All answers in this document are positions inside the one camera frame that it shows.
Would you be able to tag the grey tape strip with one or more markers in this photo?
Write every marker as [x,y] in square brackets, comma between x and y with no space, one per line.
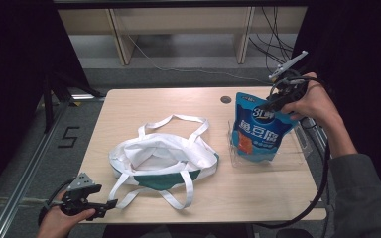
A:
[318,204]

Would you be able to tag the aluminium floor rail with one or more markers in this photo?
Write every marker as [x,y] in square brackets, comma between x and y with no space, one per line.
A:
[319,135]
[26,178]

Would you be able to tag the dark curtain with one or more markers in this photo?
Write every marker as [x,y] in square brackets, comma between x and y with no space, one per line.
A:
[370,66]
[13,66]

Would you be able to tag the blue snack packet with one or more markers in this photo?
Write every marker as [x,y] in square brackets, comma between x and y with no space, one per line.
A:
[258,132]

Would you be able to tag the grey table grommet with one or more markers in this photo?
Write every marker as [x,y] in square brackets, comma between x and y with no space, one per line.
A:
[226,99]

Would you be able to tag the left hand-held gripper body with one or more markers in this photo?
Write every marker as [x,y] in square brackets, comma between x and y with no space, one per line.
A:
[77,200]

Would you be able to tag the clear plastic box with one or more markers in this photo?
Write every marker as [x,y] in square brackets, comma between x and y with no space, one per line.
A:
[291,155]

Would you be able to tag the person's left hand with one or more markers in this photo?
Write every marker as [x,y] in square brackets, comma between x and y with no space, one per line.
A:
[56,224]

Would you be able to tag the black metal stand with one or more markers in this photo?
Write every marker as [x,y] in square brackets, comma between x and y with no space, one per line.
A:
[48,105]

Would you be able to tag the person's right hand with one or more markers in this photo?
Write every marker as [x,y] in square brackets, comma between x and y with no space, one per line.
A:
[317,102]

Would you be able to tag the white patterned tote bag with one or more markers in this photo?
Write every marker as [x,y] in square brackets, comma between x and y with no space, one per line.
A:
[165,152]

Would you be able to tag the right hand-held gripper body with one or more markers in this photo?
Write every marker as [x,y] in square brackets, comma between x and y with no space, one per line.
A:
[291,87]

